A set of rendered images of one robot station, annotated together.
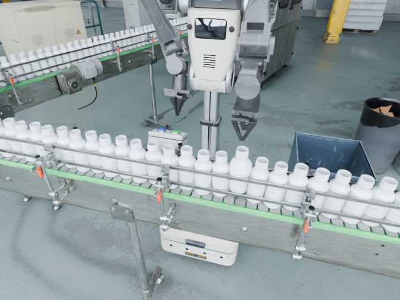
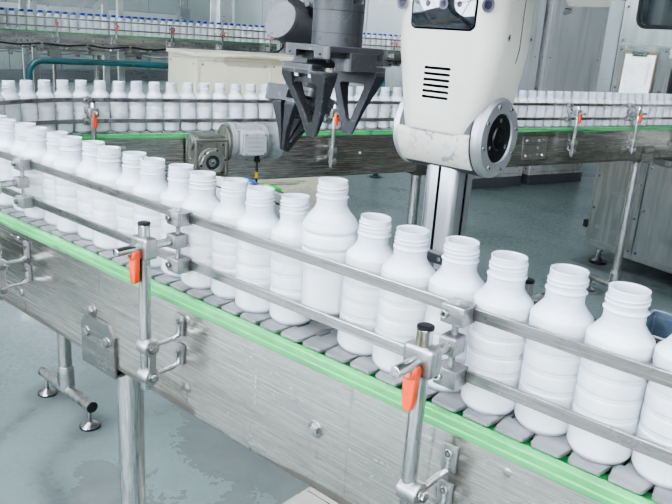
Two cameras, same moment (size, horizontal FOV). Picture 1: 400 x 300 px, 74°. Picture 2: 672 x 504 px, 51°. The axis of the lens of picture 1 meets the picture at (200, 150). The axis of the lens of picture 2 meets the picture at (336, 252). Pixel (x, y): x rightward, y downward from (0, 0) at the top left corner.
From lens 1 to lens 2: 0.58 m
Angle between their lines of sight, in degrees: 29
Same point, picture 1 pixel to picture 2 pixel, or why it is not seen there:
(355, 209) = (590, 395)
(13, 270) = not seen: outside the picture
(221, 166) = (286, 226)
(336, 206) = (543, 382)
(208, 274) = not seen: outside the picture
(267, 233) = (365, 453)
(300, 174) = (450, 256)
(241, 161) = (321, 209)
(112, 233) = not seen: outside the picture
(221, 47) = (463, 50)
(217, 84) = (450, 142)
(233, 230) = (293, 431)
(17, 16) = (207, 70)
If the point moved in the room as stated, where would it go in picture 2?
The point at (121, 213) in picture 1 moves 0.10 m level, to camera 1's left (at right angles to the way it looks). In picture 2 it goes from (98, 345) to (54, 331)
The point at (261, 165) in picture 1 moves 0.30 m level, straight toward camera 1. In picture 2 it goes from (365, 226) to (130, 279)
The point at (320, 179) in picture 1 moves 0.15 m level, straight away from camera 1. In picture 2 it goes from (494, 274) to (594, 257)
